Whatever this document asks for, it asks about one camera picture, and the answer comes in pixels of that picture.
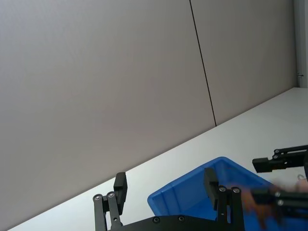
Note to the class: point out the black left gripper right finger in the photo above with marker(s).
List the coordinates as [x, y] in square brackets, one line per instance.
[210, 187]

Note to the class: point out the blue plastic bin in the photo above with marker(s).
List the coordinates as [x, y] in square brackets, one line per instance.
[187, 195]

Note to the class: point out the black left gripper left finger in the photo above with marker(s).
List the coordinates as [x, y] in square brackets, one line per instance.
[120, 192]

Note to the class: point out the orange brown object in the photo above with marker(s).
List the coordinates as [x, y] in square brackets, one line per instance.
[250, 203]

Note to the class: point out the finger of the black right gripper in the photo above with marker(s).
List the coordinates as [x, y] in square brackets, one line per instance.
[288, 198]
[264, 164]

